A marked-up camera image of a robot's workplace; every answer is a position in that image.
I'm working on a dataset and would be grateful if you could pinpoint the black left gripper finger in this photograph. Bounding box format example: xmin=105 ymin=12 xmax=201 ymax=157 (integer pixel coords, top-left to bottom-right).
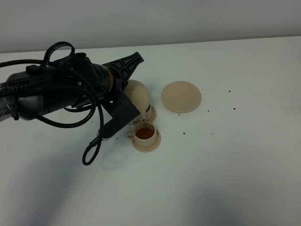
xmin=103 ymin=52 xmax=144 ymax=89

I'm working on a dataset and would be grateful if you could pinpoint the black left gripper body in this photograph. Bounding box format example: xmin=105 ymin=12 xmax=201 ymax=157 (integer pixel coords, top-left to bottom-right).
xmin=91 ymin=62 xmax=125 ymax=104

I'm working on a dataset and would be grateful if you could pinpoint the beige ceramic teapot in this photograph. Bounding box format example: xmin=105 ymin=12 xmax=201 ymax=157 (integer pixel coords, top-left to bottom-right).
xmin=124 ymin=80 xmax=151 ymax=123

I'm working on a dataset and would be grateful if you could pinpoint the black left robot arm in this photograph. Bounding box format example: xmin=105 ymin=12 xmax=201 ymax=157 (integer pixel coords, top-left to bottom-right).
xmin=0 ymin=52 xmax=143 ymax=128

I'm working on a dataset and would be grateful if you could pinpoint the large beige teapot saucer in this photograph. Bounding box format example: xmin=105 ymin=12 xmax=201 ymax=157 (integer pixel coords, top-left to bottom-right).
xmin=161 ymin=81 xmax=202 ymax=113

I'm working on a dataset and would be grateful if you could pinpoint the far beige teacup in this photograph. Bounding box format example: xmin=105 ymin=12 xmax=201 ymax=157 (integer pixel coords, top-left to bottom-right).
xmin=133 ymin=105 xmax=154 ymax=123

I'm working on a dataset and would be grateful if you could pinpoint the beige teacup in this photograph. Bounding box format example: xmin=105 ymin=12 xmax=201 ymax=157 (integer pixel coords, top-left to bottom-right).
xmin=127 ymin=121 xmax=158 ymax=148
xmin=133 ymin=105 xmax=154 ymax=123

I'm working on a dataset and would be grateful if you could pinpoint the far small beige saucer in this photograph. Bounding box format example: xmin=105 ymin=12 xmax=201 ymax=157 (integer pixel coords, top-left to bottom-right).
xmin=131 ymin=105 xmax=158 ymax=125

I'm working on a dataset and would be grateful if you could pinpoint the small beige saucer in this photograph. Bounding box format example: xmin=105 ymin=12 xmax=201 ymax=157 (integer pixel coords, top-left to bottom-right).
xmin=132 ymin=131 xmax=161 ymax=153
xmin=131 ymin=105 xmax=158 ymax=125

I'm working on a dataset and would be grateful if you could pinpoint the near beige teacup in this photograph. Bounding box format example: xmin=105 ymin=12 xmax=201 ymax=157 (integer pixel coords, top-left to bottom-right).
xmin=127 ymin=121 xmax=158 ymax=148

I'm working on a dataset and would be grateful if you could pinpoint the near small beige saucer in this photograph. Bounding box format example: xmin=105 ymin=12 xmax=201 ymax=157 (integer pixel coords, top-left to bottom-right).
xmin=132 ymin=131 xmax=161 ymax=153

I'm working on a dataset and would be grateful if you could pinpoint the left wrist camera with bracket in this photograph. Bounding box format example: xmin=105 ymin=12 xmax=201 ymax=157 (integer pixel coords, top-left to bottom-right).
xmin=101 ymin=90 xmax=140 ymax=139

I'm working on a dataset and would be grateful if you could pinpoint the black braided left camera cable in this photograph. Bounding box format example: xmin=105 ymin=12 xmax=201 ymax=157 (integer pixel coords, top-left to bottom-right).
xmin=0 ymin=41 xmax=106 ymax=166

